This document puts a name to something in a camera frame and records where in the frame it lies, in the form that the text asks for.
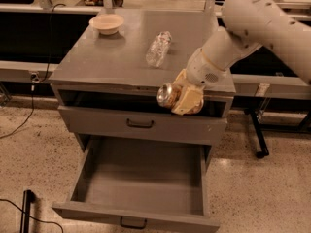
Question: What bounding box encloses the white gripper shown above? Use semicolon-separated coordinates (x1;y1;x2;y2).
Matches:
171;49;226;116

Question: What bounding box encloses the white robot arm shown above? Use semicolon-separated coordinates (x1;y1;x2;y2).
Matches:
171;0;311;115

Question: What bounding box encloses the grey metal drawer cabinet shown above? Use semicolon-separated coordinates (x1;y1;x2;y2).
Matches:
48;7;236;157

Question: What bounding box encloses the open grey lower drawer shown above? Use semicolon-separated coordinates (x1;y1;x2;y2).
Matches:
52;137;220;233

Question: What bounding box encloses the clear plastic bottle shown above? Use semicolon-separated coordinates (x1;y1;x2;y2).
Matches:
146;31;172;68

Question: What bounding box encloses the black table leg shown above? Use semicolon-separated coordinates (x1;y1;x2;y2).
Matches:
250;110;269;158

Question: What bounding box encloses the cream paper bowl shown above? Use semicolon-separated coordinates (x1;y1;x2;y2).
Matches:
89;14;124;35

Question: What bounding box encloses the long grey workbench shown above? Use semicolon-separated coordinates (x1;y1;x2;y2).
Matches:
0;5;311;99

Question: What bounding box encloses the black floor stand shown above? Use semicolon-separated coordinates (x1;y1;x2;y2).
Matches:
19;189;35;233

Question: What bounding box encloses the black power cable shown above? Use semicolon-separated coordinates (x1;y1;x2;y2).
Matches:
0;3;67;140

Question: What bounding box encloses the black floor cable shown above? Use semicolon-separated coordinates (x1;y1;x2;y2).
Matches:
0;198;64;233

